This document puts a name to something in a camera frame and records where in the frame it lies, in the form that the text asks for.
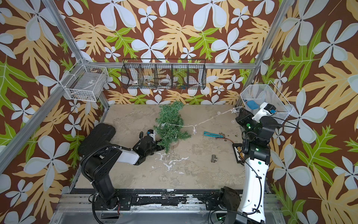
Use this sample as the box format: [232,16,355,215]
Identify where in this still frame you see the small green christmas tree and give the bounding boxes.
[154,101,191,153]

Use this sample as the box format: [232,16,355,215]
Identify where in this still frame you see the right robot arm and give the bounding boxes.
[224,104,280,224]

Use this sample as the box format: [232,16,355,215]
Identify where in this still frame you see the teal battery connector tool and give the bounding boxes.
[204,131,225,138]

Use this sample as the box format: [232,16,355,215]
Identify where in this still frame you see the white wire basket left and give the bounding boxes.
[62,62,109,102]

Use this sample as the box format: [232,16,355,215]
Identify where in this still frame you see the blue object in basket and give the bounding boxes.
[246,100,260,110]

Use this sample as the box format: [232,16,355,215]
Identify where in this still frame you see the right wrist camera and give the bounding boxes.
[252,102,277,122]

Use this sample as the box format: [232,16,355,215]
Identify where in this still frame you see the white wire basket right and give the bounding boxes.
[240,84,294,124]

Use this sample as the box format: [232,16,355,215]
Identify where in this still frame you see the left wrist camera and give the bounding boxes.
[147,129,156,141]

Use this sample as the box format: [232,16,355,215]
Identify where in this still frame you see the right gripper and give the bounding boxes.
[237,108,260,144]

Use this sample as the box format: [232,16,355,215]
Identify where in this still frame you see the black wire basket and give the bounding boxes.
[119,58,207,90]

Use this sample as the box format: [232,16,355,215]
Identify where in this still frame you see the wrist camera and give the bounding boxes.
[252,102,277,122]
[147,129,156,141]

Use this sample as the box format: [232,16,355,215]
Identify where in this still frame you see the white wire basket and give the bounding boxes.
[240,84,294,124]
[62,62,109,102]

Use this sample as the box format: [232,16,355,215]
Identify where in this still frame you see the clear string lights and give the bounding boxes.
[158,106,243,135]

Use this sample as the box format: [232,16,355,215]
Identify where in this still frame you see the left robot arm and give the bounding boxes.
[79,135,165,210]

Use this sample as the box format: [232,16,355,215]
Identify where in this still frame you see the black oval pad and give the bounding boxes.
[78,123,116,158]

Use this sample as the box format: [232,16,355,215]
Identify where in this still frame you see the small metal pipe fitting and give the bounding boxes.
[211,155,218,163]

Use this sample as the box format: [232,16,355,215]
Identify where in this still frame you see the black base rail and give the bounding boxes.
[89,188,224,211]

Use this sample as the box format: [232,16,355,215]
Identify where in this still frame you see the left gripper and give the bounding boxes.
[145,139,168,157]

